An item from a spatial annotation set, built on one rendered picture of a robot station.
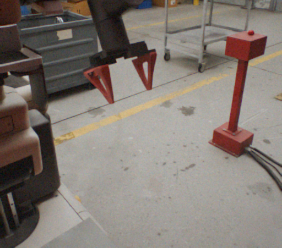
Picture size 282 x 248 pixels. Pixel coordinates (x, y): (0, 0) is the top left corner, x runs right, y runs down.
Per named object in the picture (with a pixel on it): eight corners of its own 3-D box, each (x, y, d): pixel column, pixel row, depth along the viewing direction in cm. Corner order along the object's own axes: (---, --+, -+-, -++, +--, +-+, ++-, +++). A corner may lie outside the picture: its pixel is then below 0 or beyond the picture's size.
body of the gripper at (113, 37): (148, 49, 59) (137, 12, 59) (106, 59, 53) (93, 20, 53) (130, 56, 65) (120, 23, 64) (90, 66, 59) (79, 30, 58)
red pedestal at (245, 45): (223, 132, 230) (238, 25, 192) (252, 146, 213) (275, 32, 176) (207, 142, 218) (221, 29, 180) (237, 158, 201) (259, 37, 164)
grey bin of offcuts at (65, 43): (74, 71, 348) (68, 8, 316) (103, 87, 307) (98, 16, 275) (5, 89, 302) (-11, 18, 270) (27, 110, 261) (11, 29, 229)
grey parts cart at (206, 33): (205, 47, 436) (211, -22, 393) (244, 58, 391) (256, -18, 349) (161, 60, 384) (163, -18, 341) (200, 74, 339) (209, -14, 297)
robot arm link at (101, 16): (104, -4, 62) (80, -1, 58) (121, -17, 56) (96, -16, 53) (114, 28, 62) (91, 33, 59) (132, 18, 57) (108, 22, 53)
